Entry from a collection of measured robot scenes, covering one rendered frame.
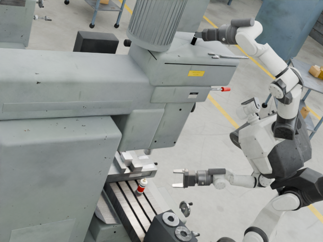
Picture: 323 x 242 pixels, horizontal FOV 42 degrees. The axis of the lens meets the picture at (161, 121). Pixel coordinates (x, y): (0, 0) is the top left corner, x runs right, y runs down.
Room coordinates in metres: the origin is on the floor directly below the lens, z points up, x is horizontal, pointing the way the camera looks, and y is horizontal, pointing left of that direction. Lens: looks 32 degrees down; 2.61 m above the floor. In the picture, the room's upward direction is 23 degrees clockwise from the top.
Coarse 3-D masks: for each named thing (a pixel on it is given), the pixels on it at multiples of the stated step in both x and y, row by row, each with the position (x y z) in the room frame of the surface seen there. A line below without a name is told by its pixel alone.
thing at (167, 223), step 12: (156, 216) 1.56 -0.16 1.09; (168, 216) 1.58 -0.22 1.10; (156, 228) 1.53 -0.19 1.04; (168, 228) 1.51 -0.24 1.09; (180, 228) 1.53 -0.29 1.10; (144, 240) 1.55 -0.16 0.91; (156, 240) 1.51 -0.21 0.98; (168, 240) 1.48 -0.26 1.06; (180, 240) 1.46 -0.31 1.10; (192, 240) 1.50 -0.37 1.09
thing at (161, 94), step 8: (160, 88) 1.66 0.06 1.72; (168, 88) 1.69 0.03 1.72; (176, 88) 1.72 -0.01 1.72; (184, 88) 1.75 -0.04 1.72; (192, 88) 1.78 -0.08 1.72; (200, 88) 1.82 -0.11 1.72; (208, 88) 1.85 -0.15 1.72; (152, 96) 1.65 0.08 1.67; (160, 96) 1.67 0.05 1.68; (168, 96) 1.70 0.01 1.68; (176, 96) 1.73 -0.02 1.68; (184, 96) 1.76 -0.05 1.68; (192, 96) 1.80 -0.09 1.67; (200, 96) 1.83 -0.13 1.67
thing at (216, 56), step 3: (210, 54) 1.82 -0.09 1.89; (213, 54) 1.84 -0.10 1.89; (216, 54) 1.84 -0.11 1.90; (219, 54) 1.86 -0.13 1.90; (213, 57) 1.80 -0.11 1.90; (216, 57) 1.81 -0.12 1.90; (219, 57) 1.84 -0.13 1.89; (222, 57) 1.85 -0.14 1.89; (225, 57) 1.86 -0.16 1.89; (228, 57) 1.87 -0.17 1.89; (231, 57) 1.89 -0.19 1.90; (234, 57) 1.90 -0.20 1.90; (237, 57) 1.92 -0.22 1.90; (240, 57) 1.93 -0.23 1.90; (243, 57) 1.94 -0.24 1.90; (246, 57) 1.96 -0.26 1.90
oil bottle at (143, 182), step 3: (141, 180) 1.89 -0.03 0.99; (144, 180) 1.89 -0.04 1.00; (141, 183) 1.87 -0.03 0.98; (144, 183) 1.87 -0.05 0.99; (138, 186) 1.88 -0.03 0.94; (141, 186) 1.87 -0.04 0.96; (144, 186) 1.88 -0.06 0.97; (138, 189) 1.87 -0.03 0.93; (141, 189) 1.87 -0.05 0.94; (138, 192) 1.87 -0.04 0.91; (141, 192) 1.87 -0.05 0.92
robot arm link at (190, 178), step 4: (184, 168) 1.89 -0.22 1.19; (184, 172) 1.87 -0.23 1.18; (188, 172) 1.87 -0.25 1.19; (192, 172) 1.89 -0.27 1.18; (200, 172) 1.90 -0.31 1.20; (204, 172) 1.91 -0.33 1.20; (184, 176) 1.86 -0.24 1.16; (188, 176) 1.86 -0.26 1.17; (192, 176) 1.87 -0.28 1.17; (196, 176) 1.88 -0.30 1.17; (200, 176) 1.88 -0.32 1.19; (204, 176) 1.88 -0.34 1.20; (184, 180) 1.86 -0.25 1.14; (188, 180) 1.87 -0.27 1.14; (192, 180) 1.87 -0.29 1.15; (196, 180) 1.87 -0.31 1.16; (200, 180) 1.87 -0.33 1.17; (204, 180) 1.87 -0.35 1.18; (184, 184) 1.86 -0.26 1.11; (188, 184) 1.87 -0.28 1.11; (192, 184) 1.87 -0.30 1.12; (200, 184) 1.87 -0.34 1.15; (204, 184) 1.87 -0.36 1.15; (184, 188) 1.87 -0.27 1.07
